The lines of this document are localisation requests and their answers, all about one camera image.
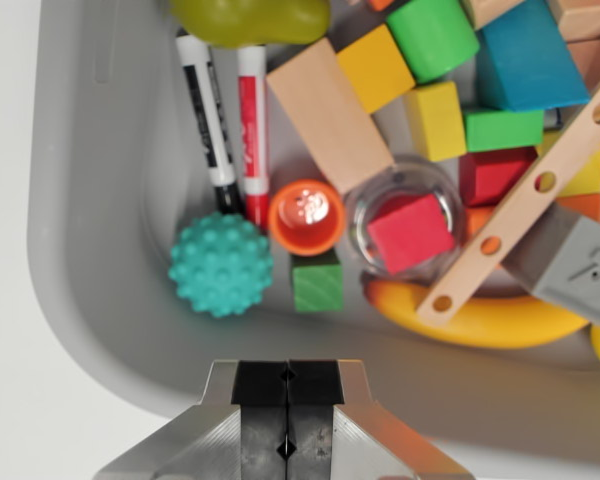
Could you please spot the grey embossed rubber cube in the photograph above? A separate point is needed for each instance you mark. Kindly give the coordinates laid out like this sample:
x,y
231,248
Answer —
x,y
570,270

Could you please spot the red wooden block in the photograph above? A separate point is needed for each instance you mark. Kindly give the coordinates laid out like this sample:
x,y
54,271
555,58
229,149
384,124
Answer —
x,y
495,175

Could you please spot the orange wooden block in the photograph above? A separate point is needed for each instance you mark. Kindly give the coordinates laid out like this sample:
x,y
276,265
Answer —
x,y
380,4

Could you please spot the natural wooden cube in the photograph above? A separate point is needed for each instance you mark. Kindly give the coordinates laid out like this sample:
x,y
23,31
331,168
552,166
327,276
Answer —
x,y
490,10

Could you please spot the teal spiky rubber ball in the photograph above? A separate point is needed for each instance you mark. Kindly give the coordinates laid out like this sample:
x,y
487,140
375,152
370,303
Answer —
x,y
220,265

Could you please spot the grey plastic bin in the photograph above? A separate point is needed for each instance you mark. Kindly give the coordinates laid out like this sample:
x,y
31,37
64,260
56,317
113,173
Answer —
x,y
105,200

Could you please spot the clear glass jar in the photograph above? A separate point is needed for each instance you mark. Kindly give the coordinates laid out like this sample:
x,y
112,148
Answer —
x,y
360,220

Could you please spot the yellow wooden cube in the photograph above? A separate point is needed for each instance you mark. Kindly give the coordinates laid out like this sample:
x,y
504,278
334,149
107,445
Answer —
x,y
375,67

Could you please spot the black-padded gripper left finger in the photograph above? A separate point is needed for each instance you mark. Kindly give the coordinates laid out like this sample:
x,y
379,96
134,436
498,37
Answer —
x,y
220,435

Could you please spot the yellow wooden block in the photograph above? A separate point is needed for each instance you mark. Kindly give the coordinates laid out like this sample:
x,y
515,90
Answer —
x,y
580,175
437,120

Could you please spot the olive green pear toy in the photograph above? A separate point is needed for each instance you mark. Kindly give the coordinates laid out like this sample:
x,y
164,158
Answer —
x,y
250,20

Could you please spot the long natural wooden block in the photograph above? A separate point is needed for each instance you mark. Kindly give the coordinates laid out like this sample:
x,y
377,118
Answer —
x,y
330,115

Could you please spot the small orange block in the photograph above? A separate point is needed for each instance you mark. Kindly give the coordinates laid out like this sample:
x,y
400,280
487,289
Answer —
x,y
580,207
477,220

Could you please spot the black-padded gripper right finger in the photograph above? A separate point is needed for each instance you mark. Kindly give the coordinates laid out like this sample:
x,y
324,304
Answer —
x,y
350,435

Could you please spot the green wooden block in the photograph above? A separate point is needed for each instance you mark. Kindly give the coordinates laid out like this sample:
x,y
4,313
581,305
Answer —
x,y
502,130

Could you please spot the small red foam cube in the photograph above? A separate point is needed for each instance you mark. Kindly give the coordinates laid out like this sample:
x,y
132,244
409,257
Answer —
x,y
410,232

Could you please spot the red dry erase marker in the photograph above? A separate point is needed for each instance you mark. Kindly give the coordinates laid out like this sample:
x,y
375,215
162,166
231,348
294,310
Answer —
x,y
252,120

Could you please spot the yellow banana toy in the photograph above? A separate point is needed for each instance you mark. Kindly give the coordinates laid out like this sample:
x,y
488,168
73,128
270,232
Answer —
x,y
480,325

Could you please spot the black dry erase marker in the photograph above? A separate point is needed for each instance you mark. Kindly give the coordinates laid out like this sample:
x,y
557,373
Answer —
x,y
205,110

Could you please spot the green wooden cylinder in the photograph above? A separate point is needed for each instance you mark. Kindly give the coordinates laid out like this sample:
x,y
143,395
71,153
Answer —
x,y
430,37

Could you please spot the green grained wooden cube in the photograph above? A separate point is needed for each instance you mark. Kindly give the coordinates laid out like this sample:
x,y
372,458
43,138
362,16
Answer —
x,y
317,282

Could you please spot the teal wooden block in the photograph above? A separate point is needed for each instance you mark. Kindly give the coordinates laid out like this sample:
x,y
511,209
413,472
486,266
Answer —
x,y
527,60

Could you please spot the orange plastic cup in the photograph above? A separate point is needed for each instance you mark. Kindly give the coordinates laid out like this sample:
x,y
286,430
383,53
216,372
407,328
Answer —
x,y
305,220

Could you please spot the wooden strip with holes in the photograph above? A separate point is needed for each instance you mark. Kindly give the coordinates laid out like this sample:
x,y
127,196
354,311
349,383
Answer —
x,y
517,215

